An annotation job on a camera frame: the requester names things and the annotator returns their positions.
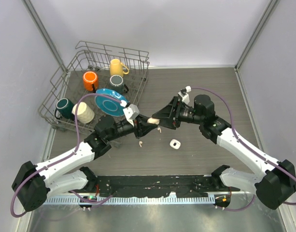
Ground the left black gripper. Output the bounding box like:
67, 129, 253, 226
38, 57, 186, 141
106, 114, 157, 142

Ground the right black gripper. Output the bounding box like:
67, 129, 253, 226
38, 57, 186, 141
152, 96, 204, 130

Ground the beige earbud case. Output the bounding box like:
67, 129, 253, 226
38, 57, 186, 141
147, 117, 160, 125

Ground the white earbud charging case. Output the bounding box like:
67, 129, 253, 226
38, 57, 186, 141
169, 139, 181, 150

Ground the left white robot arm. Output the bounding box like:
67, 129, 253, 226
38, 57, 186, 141
11, 115, 160, 212

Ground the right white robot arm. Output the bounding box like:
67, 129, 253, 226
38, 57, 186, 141
148, 94, 296, 210

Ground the blue ceramic plate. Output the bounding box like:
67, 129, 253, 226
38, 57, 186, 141
95, 88, 128, 117

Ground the grey mug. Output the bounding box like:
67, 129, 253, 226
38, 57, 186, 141
109, 75, 129, 94

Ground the cream textured cup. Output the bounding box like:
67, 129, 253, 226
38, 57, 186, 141
77, 102, 95, 124

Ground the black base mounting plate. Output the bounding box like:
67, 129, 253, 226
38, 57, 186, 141
72, 173, 240, 199

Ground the yellow mug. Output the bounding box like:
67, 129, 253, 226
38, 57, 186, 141
110, 58, 129, 77

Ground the orange mug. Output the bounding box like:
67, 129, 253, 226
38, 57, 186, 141
83, 71, 99, 92

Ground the dark green mug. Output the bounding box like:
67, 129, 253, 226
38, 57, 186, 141
54, 98, 75, 120

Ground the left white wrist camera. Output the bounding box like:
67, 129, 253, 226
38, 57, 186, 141
123, 104, 140, 127

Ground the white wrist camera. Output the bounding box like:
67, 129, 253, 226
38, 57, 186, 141
178, 86, 191, 104
123, 104, 140, 127

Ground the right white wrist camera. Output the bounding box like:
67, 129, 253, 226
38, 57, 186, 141
178, 86, 191, 104

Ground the grey wire dish rack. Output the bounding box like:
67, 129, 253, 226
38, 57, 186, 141
38, 41, 150, 131

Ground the white slotted cable duct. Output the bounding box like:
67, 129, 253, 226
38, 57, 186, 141
44, 194, 215, 206

